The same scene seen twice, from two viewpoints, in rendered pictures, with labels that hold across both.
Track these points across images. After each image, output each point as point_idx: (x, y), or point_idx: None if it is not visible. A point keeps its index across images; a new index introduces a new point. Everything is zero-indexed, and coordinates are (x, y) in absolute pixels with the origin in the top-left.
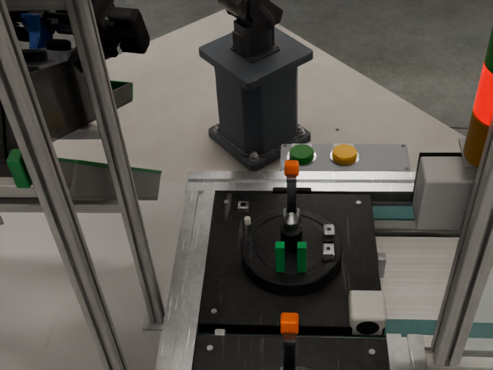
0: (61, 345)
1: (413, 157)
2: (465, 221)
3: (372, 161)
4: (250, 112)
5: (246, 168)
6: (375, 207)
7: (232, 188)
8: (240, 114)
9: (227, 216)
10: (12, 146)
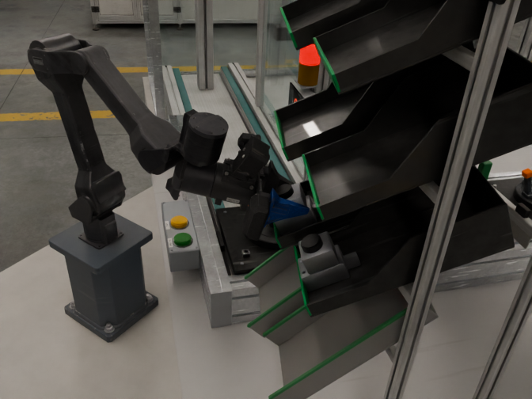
0: (357, 369)
1: None
2: None
3: (181, 213)
4: (142, 265)
5: (153, 309)
6: None
7: (222, 267)
8: (140, 274)
9: (254, 260)
10: None
